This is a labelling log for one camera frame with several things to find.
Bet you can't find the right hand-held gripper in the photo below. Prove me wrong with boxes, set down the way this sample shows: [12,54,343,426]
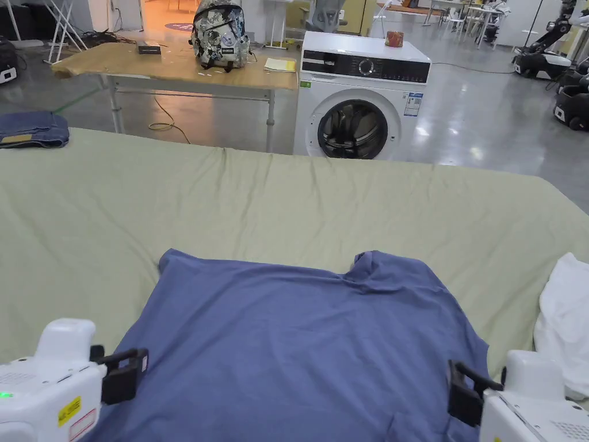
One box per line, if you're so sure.
[447,349,589,442]

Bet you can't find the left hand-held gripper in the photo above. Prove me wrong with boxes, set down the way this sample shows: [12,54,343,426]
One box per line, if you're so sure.
[0,317,150,442]

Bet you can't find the blue shirt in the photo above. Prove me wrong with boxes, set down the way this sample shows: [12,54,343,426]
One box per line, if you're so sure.
[85,248,491,442]

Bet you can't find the white pillow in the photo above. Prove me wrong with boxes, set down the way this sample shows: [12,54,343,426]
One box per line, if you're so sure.
[533,252,589,401]

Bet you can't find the folded blue jeans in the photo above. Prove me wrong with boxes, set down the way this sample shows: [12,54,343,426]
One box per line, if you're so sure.
[0,111,71,149]

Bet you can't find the bed with pale green sheet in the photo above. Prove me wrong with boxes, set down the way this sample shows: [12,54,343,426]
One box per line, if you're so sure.
[0,126,589,442]

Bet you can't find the black and white robot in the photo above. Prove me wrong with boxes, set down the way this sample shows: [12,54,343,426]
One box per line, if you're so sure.
[552,59,589,132]
[511,0,589,80]

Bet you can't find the black and white device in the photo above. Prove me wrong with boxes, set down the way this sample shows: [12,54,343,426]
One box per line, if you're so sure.
[0,36,24,86]

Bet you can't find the wooden table with backpack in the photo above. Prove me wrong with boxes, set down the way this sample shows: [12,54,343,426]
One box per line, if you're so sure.
[50,0,300,153]

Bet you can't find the white washing machine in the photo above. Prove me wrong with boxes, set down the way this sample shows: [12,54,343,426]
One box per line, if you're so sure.
[293,29,433,161]

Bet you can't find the white folding stand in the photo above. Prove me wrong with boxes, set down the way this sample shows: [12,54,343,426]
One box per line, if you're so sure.
[43,0,88,64]

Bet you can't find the white table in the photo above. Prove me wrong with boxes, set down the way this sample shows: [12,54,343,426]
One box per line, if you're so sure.
[432,0,507,50]

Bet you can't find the grey office chair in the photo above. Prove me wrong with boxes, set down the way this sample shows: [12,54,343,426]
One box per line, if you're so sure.
[303,0,350,33]

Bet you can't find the yellow cable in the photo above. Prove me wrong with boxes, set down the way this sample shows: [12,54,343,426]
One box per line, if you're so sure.
[148,94,192,144]

